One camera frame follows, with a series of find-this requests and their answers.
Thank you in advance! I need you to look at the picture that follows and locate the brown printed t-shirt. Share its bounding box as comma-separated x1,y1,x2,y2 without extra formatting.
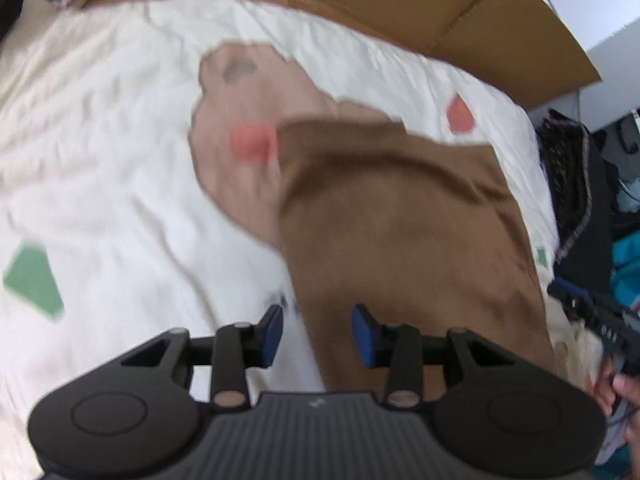
277,120,560,392

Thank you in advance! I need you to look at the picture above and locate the person's right hand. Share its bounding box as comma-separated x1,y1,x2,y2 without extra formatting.
593,358,639,416

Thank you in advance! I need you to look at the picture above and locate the teal printed garment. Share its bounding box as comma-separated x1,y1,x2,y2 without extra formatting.
611,231,640,311

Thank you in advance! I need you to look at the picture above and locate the black knit garment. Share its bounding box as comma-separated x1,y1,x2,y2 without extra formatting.
536,110,613,294

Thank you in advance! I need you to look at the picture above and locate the cream bear print duvet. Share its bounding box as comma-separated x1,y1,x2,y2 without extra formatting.
1,0,601,479

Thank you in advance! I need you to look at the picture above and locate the brown cardboard sheet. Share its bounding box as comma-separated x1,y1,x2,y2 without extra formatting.
89,0,603,111

